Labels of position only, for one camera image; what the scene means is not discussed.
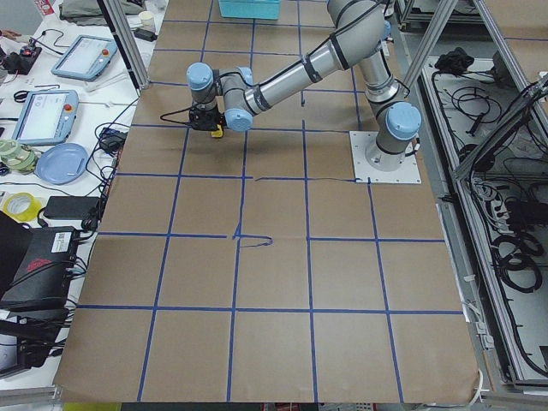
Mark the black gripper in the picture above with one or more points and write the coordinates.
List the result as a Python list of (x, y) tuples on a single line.
[(212, 121)]

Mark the yellow tape roll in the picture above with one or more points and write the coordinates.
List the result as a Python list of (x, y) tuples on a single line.
[(22, 207)]

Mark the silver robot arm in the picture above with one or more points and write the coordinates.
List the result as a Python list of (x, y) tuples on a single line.
[(226, 98)]

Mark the aluminium frame post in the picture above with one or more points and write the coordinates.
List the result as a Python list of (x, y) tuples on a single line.
[(122, 34)]

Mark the light blue plastic plate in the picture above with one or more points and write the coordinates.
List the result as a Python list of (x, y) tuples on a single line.
[(62, 163)]

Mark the lower teach pendant tablet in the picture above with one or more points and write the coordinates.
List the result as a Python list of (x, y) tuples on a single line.
[(47, 117)]

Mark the yellow beetle toy car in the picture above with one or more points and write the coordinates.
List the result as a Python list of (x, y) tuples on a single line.
[(218, 133)]

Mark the black power adapter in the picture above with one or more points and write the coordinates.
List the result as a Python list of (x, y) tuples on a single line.
[(70, 207)]

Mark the light blue plastic bin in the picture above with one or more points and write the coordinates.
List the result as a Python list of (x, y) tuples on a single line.
[(250, 9)]

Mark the teach pendant tablet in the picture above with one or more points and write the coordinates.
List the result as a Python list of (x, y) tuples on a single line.
[(86, 58), (47, 117)]

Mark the upper teach pendant tablet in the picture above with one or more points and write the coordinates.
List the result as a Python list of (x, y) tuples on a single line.
[(86, 58)]

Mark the white paper cup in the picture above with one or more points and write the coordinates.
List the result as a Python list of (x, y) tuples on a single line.
[(147, 20)]

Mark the black computer box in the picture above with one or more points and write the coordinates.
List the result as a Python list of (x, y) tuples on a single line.
[(35, 265)]

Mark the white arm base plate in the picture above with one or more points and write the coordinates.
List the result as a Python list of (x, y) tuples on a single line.
[(374, 166)]

